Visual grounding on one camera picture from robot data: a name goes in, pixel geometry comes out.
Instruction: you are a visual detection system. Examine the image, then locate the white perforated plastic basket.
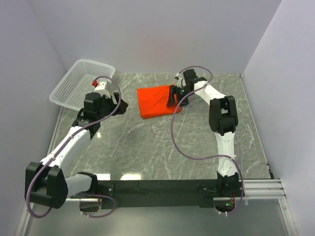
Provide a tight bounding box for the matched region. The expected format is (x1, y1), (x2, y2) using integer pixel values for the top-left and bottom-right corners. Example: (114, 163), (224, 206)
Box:
(49, 59), (115, 111)

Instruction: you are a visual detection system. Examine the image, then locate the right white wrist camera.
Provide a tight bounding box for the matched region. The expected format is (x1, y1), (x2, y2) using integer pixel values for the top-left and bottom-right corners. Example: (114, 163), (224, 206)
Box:
(175, 73), (186, 88)

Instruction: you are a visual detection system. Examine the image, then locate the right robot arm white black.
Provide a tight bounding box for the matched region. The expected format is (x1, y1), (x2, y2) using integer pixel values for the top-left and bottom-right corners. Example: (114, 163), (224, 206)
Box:
(166, 66), (243, 197)

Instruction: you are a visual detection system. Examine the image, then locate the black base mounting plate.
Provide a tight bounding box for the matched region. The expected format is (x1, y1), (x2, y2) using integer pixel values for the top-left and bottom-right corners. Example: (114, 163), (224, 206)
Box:
(69, 179), (246, 209)

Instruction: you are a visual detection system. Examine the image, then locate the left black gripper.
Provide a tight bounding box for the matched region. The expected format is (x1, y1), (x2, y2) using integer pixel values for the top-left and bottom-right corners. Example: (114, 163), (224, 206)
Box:
(96, 92), (128, 119)

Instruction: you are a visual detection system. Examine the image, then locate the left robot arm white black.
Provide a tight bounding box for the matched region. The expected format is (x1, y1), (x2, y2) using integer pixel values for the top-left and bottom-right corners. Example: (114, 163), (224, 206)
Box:
(25, 92), (128, 209)

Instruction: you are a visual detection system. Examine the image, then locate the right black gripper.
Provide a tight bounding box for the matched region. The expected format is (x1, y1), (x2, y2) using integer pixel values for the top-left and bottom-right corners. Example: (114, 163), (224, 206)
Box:
(166, 85), (193, 108)

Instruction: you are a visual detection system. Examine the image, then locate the orange t shirt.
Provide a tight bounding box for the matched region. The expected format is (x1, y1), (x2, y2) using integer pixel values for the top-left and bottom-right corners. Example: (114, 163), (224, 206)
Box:
(136, 85), (177, 119)

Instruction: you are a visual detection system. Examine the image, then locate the aluminium extrusion rail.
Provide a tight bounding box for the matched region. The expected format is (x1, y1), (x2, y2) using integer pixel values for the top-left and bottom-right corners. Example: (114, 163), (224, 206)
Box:
(14, 72), (296, 236)

